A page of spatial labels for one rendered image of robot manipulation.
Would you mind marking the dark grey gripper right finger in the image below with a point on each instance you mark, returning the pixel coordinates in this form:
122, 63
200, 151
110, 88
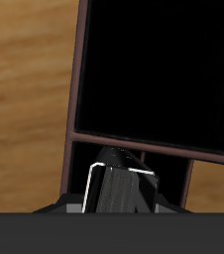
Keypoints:
170, 206

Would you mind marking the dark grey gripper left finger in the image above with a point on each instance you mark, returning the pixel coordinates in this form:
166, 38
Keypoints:
67, 205

